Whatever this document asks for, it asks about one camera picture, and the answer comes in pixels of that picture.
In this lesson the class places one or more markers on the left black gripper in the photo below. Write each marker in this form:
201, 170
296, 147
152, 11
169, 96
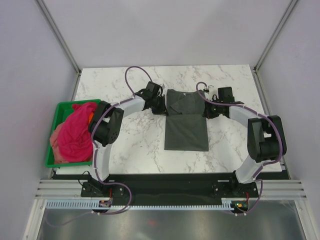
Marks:
162, 110

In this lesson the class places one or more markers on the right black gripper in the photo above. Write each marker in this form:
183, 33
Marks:
207, 113

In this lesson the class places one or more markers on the dark grey t shirt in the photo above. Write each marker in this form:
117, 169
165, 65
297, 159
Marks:
185, 126

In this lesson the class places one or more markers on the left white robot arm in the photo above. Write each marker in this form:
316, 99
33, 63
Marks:
105, 126

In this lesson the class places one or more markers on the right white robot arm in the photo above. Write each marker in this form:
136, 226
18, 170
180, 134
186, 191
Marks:
265, 137

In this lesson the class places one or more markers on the green plastic bin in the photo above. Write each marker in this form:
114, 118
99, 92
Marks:
57, 110

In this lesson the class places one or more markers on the pink t shirt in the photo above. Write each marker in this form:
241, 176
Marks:
72, 137

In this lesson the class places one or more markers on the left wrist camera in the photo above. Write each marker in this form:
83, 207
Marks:
154, 90

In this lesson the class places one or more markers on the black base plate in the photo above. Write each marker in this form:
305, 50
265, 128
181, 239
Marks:
169, 189

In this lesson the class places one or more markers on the right aluminium frame post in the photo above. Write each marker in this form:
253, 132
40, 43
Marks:
275, 34

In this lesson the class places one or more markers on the aluminium frame post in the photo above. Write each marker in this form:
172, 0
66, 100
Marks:
58, 35
275, 34

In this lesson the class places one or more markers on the white slotted cable duct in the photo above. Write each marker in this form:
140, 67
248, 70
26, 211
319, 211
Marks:
96, 204

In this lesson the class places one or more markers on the left aluminium frame post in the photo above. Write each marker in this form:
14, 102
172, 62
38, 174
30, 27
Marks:
58, 35

